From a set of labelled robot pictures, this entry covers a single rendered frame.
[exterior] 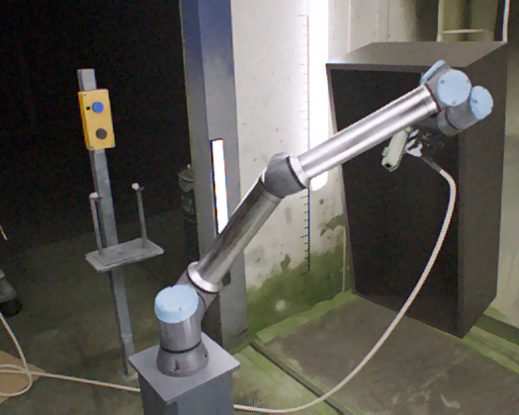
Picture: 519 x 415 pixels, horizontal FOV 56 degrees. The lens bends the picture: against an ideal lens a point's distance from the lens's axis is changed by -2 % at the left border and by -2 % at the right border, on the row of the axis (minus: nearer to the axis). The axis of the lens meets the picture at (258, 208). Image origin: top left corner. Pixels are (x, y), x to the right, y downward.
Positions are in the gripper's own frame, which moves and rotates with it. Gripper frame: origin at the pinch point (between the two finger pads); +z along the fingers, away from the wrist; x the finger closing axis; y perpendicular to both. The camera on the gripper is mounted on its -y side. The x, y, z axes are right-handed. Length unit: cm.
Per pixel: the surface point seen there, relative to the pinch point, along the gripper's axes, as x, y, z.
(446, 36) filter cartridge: 136, 25, 55
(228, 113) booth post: 20, -59, 75
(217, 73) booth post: 28, -73, 63
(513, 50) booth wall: 152, 66, 47
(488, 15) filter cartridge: 146, 36, 35
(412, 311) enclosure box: -23, 65, 66
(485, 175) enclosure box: 13.9, 38.2, 2.9
